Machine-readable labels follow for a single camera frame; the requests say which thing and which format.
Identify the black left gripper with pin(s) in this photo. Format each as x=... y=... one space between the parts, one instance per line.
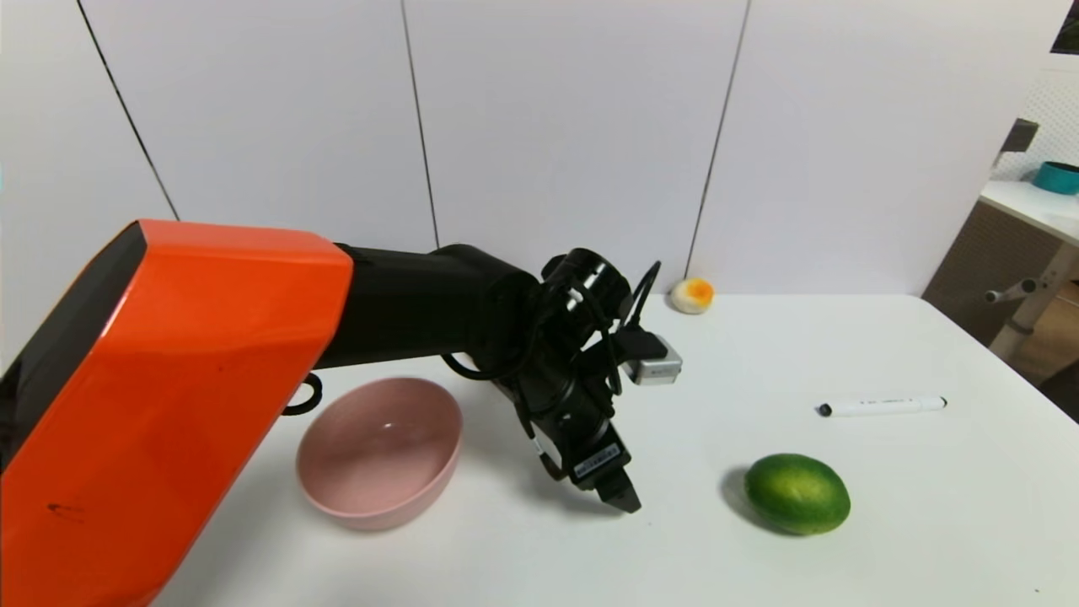
x=596 y=462

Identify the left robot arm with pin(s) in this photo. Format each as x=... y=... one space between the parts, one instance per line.
x=169 y=379

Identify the pink bowl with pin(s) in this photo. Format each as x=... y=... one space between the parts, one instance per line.
x=379 y=455

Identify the teal bowl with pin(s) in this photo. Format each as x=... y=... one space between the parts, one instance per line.
x=1058 y=179

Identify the green lime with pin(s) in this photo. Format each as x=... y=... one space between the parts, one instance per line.
x=797 y=494

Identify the white and orange egg toy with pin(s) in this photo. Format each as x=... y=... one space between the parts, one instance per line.
x=693 y=296

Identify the white marker with black caps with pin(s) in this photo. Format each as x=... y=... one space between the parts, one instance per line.
x=881 y=406

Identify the brown pegboard panel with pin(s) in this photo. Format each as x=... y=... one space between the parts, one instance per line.
x=978 y=270

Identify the white side table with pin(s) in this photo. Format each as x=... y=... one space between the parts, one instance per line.
x=1028 y=211

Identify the dark grey box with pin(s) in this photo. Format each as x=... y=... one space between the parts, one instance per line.
x=1020 y=136

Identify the white pegboard panel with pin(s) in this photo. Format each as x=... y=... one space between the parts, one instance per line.
x=1045 y=118

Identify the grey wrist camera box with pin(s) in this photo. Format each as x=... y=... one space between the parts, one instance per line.
x=657 y=368

